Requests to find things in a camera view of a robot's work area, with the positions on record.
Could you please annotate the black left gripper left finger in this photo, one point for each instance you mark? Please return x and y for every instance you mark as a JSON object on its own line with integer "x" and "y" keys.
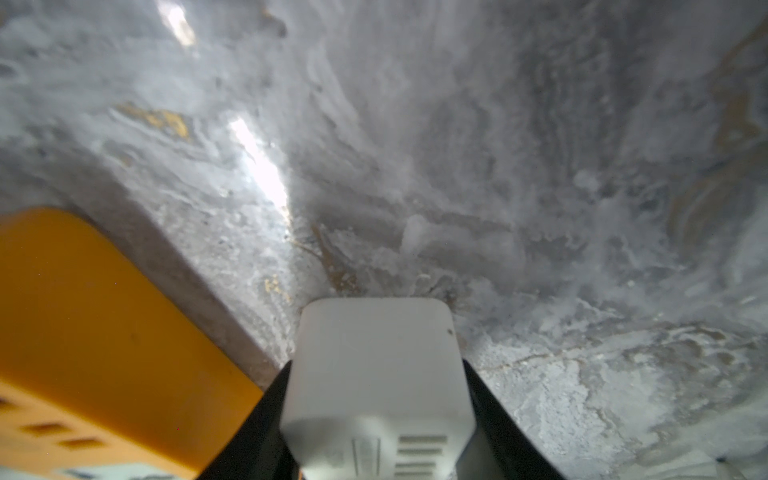
{"x": 258, "y": 450}

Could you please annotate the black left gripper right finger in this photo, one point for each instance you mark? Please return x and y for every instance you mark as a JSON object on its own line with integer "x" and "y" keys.
{"x": 498, "y": 449}

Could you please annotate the white power strip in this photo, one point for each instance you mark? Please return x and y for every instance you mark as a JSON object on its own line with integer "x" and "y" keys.
{"x": 377, "y": 390}

